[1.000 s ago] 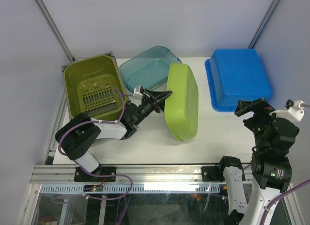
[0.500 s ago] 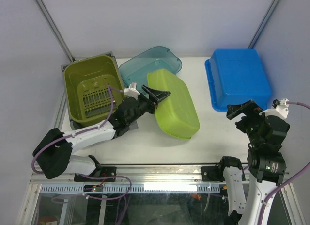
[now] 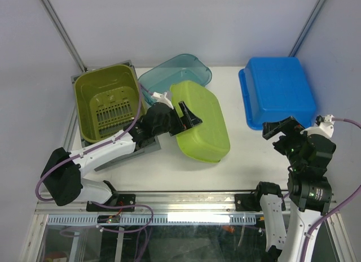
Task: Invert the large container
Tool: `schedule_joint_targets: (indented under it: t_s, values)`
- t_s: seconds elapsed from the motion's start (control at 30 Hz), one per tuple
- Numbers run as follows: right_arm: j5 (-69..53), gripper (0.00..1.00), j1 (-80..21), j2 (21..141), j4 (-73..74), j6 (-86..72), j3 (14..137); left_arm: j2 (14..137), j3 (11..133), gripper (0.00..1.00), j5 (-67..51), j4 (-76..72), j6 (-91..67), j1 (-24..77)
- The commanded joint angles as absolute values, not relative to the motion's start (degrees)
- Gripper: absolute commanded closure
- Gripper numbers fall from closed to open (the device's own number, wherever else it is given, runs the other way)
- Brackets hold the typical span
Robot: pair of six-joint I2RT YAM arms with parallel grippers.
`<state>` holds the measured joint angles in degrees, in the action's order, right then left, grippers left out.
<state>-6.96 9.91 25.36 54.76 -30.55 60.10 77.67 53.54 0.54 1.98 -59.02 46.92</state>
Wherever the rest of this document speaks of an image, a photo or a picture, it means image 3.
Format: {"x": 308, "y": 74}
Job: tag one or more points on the left aluminium corner post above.
{"x": 55, "y": 19}

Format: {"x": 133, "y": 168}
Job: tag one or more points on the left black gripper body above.
{"x": 174, "y": 124}

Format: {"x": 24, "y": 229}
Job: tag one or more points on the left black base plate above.
{"x": 120, "y": 199}

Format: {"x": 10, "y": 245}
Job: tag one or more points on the aluminium front rail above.
{"x": 161, "y": 202}

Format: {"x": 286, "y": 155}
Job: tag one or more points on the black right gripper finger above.
{"x": 284, "y": 145}
{"x": 287, "y": 126}

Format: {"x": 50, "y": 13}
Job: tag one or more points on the olive green slotted basket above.
{"x": 107, "y": 100}

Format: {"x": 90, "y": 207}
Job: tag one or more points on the aluminium corner post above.
{"x": 55, "y": 19}
{"x": 307, "y": 27}

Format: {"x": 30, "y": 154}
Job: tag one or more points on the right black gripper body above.
{"x": 296, "y": 161}

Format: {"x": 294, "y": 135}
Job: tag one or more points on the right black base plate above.
{"x": 246, "y": 203}

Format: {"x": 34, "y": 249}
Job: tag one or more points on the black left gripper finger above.
{"x": 181, "y": 122}
{"x": 194, "y": 119}

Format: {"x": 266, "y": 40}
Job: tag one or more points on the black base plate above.
{"x": 120, "y": 199}
{"x": 246, "y": 203}

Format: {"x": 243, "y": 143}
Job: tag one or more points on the white slotted cable duct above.
{"x": 156, "y": 220}

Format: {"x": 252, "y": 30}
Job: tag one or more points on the right aluminium corner post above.
{"x": 307, "y": 27}

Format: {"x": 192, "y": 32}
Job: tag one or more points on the lime green plastic tub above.
{"x": 209, "y": 141}

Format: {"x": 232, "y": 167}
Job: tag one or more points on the teal plastic tub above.
{"x": 175, "y": 70}

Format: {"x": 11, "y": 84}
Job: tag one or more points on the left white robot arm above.
{"x": 64, "y": 175}

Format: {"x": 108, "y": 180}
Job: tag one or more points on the large blue plastic container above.
{"x": 275, "y": 88}

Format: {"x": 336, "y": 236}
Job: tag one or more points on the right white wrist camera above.
{"x": 324, "y": 126}

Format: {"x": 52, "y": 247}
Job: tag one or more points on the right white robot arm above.
{"x": 310, "y": 197}

